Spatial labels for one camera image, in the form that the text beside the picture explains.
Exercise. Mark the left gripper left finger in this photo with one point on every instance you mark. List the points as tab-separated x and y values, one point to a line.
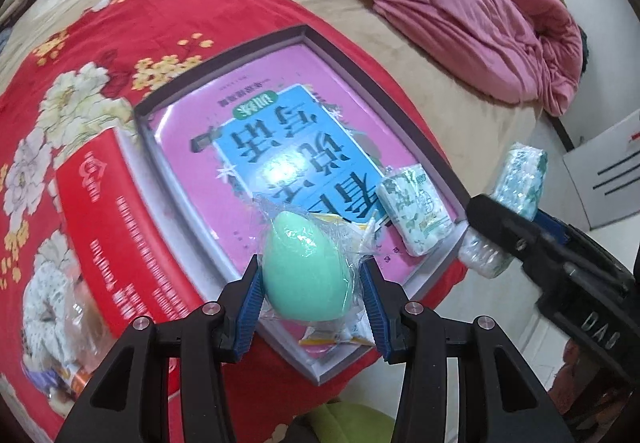
219	332

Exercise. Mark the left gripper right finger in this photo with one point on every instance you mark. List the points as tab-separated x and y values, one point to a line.
407	333

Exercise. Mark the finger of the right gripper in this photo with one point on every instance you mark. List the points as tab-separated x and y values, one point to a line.
510	232
556	228

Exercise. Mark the green egg sponge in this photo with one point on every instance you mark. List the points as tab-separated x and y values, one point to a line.
306	276

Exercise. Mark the yellow packaged sponge wrapper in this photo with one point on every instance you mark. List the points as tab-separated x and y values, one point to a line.
357	242

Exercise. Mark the white paper with lines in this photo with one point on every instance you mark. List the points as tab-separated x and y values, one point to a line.
605	173

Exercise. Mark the beige bed sheet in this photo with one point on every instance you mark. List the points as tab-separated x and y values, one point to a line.
473	132

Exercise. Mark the red tissue box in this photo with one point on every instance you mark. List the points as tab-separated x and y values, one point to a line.
133	253

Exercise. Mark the green object on floor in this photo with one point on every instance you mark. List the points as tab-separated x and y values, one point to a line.
339	421

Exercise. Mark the white orange bottle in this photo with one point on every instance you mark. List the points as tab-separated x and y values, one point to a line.
75	376

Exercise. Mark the white floral scrunchie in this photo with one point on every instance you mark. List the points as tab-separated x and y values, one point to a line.
48	317

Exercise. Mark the dark tray with pink book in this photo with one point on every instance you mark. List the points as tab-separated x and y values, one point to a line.
287	120

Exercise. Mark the red floral blanket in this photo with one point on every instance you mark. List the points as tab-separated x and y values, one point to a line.
88	76

